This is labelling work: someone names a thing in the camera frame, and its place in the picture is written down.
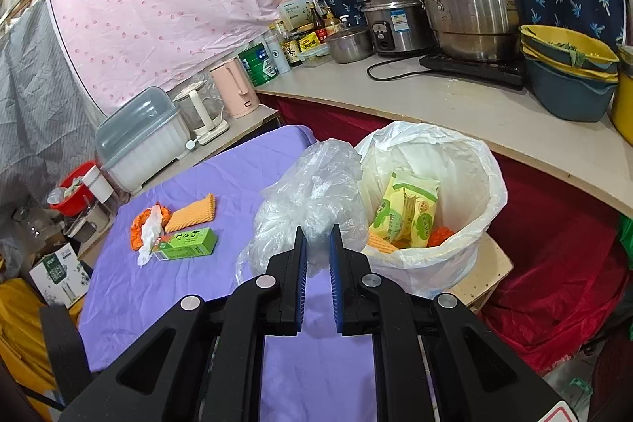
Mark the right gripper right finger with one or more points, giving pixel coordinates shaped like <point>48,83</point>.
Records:
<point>434,360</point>

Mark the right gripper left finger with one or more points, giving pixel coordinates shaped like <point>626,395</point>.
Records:
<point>202,360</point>

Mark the green drink carton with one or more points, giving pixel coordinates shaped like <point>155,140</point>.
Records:
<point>185,244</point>

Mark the white tissue paper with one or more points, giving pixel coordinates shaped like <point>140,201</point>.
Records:
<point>149,226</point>

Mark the yellow green snack bag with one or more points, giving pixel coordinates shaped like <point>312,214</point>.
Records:
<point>407,210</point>

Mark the clear plastic bag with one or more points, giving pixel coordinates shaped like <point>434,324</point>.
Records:
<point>320,190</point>

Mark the white lined trash bin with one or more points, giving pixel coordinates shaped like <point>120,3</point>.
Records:
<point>458,175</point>

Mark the orange bag in bin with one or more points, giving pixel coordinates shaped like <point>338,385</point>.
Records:
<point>438,236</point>

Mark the red velvet counter skirt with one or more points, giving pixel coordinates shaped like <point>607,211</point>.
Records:
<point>572,257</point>

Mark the orange foam fruit net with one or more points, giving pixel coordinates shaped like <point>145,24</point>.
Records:
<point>197,212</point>

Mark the white green cardboard box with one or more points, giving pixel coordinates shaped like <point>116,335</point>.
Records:
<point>60,277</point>

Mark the yellow cloth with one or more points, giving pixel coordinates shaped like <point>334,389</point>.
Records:
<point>24,358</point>

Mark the red plastic basin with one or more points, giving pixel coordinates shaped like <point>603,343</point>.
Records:
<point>75,197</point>

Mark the white cup with lid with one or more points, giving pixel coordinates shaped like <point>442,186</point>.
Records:
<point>98,184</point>

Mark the lidded white dish rack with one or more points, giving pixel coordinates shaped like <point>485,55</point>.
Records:
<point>141,138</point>

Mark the glass electric kettle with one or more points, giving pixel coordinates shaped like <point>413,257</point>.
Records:
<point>202,112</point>

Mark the pink electric kettle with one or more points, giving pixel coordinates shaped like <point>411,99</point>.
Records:
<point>235,88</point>

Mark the grey patterned curtain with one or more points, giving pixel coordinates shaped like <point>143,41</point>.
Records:
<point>47,122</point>

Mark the black induction cooker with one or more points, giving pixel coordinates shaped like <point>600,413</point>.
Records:
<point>499,74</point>

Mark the green tin can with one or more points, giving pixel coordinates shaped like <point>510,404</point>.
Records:
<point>258,64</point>

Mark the yellow blue stacked basins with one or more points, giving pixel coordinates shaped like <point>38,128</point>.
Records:
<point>572,75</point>

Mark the dark soy sauce bottle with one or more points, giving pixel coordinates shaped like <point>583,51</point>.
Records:
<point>292,51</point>

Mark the stainless steel bowl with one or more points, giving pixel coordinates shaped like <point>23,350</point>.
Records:
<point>350,45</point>

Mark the white thermos bottle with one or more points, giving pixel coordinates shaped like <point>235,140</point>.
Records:
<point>277,53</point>

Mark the yellow seasoning packet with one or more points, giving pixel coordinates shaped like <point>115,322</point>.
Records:
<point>308,41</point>

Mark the silver rice cooker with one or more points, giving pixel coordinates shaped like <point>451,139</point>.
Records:
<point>398,27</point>

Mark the white box on counter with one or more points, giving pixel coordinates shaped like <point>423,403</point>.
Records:
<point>295,13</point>

